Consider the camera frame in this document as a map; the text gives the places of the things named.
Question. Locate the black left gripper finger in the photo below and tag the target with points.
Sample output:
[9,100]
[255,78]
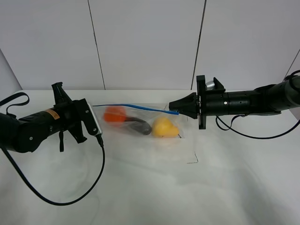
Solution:
[61,98]
[76,131]

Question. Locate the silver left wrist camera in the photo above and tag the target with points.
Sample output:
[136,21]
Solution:
[90,120]

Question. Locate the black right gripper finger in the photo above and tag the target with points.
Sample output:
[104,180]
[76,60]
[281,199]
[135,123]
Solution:
[187,103]
[192,113]

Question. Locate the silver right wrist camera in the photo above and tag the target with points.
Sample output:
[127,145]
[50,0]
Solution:
[215,84]

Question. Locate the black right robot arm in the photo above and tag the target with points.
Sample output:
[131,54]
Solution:
[273,99]

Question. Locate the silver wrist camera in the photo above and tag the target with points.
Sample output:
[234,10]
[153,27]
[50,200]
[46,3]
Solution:
[215,84]
[90,120]

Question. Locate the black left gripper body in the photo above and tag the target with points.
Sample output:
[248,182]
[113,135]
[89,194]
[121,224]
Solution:
[57,120]

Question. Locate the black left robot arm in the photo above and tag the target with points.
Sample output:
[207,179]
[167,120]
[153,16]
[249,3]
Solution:
[26,134]

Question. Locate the yellow pear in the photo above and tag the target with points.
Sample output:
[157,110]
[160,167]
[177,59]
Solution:
[163,128]

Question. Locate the dark purple eggplant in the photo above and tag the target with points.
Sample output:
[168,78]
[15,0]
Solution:
[138,125]

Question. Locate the clear zip bag blue seal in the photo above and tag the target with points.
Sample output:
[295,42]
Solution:
[151,121]

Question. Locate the orange fruit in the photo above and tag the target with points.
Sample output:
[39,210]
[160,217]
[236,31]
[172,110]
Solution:
[115,114]

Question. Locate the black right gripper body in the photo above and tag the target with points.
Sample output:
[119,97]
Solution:
[218,102]

